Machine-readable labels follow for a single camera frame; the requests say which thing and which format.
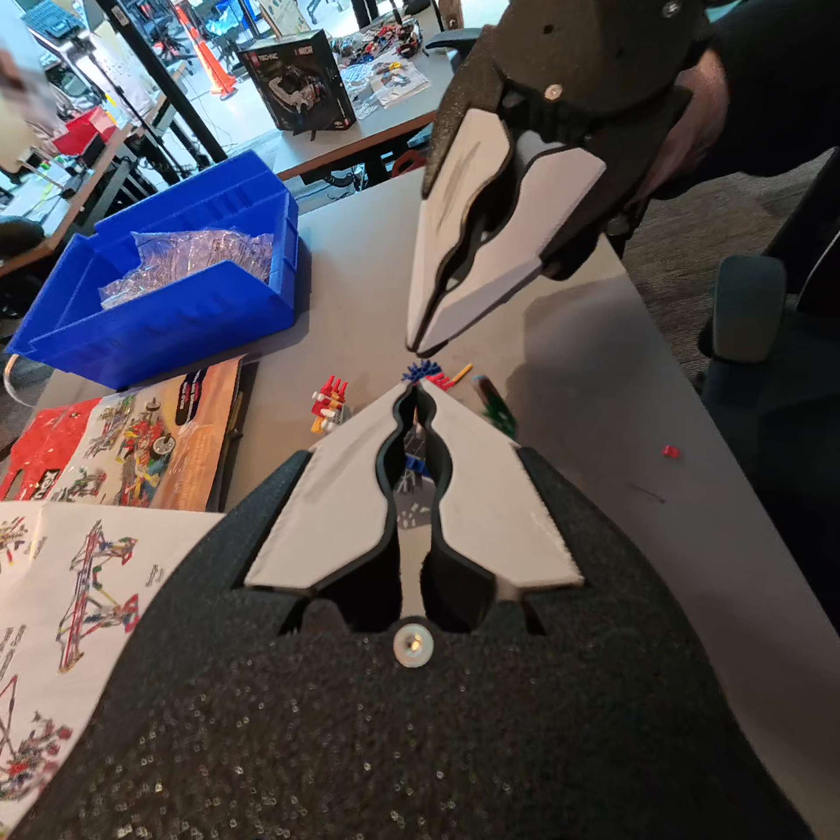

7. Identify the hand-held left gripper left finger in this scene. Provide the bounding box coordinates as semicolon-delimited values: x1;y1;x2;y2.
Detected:
243;381;418;602

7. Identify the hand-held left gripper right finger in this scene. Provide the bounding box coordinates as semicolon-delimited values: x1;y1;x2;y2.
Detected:
418;378;588;605

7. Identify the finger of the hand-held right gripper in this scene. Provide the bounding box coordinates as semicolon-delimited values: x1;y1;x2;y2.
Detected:
402;108;515;355
418;145;610;355

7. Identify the colourful toy construction model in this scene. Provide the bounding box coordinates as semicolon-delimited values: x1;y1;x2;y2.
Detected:
311;357;521;618

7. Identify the person's right hand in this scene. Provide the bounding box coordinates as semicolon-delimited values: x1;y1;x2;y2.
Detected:
628;50;732;207

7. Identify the background wooden desk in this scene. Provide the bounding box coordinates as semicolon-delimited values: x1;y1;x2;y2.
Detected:
237;27;460;185

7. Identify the black printed box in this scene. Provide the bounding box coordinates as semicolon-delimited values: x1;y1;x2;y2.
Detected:
243;29;358;135

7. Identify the blue plastic bin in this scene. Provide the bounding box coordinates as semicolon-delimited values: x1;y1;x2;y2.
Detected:
7;149;300;392

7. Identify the large model picture poster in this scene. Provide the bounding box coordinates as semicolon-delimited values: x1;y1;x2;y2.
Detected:
0;499;224;802

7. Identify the orange traffic cone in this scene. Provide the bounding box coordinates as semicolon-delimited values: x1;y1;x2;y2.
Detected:
171;0;240;99

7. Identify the clear plastic parts bag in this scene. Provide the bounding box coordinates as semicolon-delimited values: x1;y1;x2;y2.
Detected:
99;227;277;309

